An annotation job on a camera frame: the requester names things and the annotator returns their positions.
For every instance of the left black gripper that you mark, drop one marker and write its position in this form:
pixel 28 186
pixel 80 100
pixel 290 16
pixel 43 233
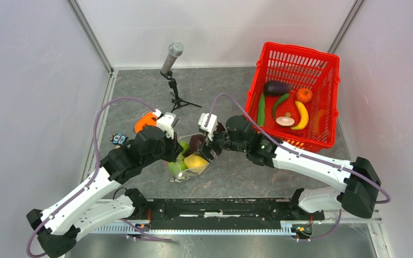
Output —
pixel 175 148

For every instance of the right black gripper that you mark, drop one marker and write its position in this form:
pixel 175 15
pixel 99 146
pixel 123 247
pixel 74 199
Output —
pixel 209 144

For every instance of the green apple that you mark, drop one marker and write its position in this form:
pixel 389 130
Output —
pixel 185 147
pixel 177 167

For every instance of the clear dotted zip bag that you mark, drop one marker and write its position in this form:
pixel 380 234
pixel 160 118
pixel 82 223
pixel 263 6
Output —
pixel 188 173

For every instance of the yellow lemon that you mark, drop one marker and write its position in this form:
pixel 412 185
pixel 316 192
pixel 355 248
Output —
pixel 194 161

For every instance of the green chili pepper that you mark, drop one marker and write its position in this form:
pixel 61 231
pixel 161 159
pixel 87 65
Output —
pixel 281 99

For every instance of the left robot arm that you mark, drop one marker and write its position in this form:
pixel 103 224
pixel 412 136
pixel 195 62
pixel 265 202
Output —
pixel 59 227

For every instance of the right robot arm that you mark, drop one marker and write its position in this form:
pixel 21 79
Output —
pixel 350 185

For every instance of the blue owl toy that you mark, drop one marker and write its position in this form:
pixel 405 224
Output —
pixel 118 139

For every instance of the green cucumber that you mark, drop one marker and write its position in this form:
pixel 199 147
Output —
pixel 261 115

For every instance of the black mini tripod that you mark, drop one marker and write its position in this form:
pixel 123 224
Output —
pixel 177 101

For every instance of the white mushroom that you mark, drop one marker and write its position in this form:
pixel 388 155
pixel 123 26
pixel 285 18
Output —
pixel 285 121

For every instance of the purple eggplant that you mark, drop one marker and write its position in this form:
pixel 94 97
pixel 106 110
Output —
pixel 276 88

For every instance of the red plastic basket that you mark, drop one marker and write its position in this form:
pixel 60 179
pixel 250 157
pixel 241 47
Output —
pixel 300 67

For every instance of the yellow banana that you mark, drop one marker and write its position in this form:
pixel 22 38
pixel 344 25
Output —
pixel 304 116

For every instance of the orange mini pumpkin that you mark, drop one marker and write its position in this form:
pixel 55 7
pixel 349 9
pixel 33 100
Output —
pixel 304 95

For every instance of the silver microphone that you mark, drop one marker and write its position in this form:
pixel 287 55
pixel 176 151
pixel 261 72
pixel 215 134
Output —
pixel 175 50

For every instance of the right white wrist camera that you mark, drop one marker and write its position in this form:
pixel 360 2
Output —
pixel 207 125

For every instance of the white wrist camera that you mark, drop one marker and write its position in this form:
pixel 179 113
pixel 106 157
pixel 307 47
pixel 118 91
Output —
pixel 207 125
pixel 166 122

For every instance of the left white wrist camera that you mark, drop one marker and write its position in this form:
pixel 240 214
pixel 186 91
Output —
pixel 166 122

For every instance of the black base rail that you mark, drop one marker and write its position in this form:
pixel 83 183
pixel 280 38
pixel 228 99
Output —
pixel 217 215

